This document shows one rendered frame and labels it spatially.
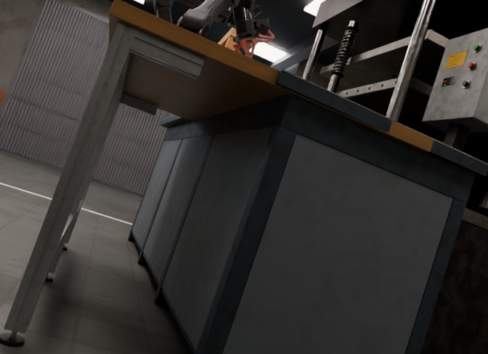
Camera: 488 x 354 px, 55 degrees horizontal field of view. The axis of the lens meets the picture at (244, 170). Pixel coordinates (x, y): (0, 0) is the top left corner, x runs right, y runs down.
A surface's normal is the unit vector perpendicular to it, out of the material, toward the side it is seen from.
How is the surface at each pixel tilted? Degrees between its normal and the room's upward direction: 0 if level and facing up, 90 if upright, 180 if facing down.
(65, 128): 90
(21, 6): 90
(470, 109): 90
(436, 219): 90
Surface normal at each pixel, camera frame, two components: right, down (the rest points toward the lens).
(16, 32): 0.28, 0.03
